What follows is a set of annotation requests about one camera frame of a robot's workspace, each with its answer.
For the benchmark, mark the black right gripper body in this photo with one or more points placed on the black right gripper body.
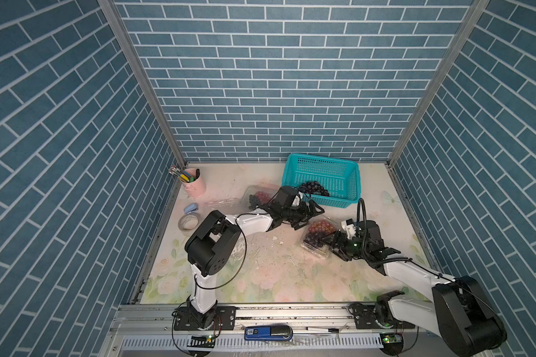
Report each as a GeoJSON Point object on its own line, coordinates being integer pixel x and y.
{"type": "Point", "coordinates": [348, 248]}

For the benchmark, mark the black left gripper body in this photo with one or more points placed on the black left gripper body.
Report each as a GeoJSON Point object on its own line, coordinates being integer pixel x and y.
{"type": "Point", "coordinates": [296, 215]}

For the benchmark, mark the red grape bunch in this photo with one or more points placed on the red grape bunch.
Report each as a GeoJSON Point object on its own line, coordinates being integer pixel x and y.
{"type": "Point", "coordinates": [263, 197]}
{"type": "Point", "coordinates": [324, 227]}

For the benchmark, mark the clear clamshell container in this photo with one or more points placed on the clear clamshell container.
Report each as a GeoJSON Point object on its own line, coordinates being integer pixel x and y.
{"type": "Point", "coordinates": [251, 190]}
{"type": "Point", "coordinates": [229, 207]}
{"type": "Point", "coordinates": [325, 252]}

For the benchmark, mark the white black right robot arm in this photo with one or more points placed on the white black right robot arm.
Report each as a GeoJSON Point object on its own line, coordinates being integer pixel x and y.
{"type": "Point", "coordinates": [455, 309]}

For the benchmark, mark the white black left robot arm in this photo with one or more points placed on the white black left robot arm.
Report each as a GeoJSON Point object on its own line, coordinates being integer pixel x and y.
{"type": "Point", "coordinates": [212, 243]}

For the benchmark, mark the dark grape bunch in basket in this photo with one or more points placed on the dark grape bunch in basket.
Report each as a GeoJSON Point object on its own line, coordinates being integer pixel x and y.
{"type": "Point", "coordinates": [313, 188]}

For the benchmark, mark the teal plastic basket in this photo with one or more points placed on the teal plastic basket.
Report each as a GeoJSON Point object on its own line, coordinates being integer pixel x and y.
{"type": "Point", "coordinates": [341, 178]}

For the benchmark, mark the pink pen cup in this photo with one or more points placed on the pink pen cup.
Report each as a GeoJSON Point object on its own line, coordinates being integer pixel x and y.
{"type": "Point", "coordinates": [195, 186]}

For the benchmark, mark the small blue stapler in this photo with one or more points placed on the small blue stapler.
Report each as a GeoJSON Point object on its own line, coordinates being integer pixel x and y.
{"type": "Point", "coordinates": [193, 207]}

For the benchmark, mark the tape roll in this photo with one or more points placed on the tape roll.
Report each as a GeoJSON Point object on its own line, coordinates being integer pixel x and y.
{"type": "Point", "coordinates": [189, 222]}

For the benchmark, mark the blue black handheld device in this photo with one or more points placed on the blue black handheld device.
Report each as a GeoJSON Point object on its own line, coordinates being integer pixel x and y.
{"type": "Point", "coordinates": [269, 333]}

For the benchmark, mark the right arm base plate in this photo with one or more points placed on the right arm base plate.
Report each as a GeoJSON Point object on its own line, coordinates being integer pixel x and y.
{"type": "Point", "coordinates": [370, 316]}

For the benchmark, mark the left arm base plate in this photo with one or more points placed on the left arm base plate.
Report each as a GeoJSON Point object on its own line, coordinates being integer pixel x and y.
{"type": "Point", "coordinates": [188, 318]}

